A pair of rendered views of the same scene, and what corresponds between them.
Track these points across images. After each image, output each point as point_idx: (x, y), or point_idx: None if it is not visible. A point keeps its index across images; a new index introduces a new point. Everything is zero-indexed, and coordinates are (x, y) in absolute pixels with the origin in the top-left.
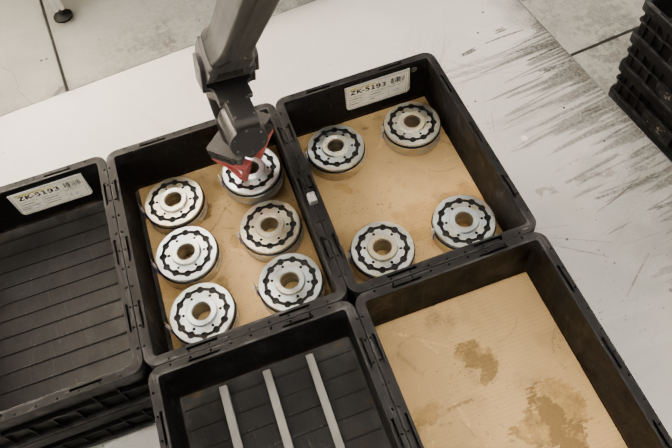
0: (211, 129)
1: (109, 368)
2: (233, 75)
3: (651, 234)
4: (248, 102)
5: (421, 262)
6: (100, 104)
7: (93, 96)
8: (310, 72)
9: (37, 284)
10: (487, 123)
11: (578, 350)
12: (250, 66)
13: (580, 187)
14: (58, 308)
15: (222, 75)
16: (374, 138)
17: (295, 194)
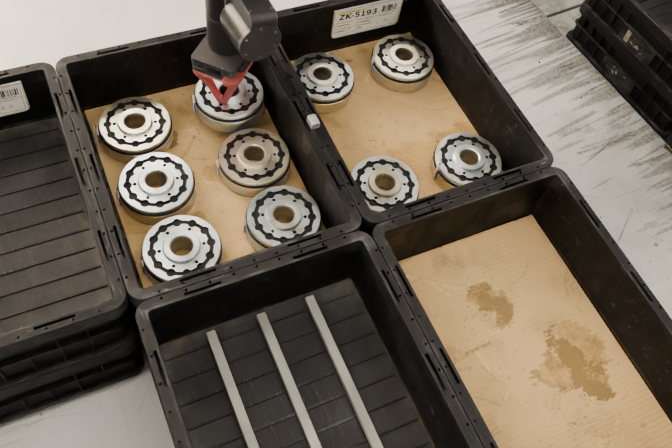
0: (184, 42)
1: (63, 313)
2: None
3: (633, 190)
4: None
5: (440, 193)
6: (10, 20)
7: (0, 10)
8: None
9: None
10: None
11: (594, 291)
12: None
13: (561, 141)
14: None
15: None
16: (360, 71)
17: (277, 125)
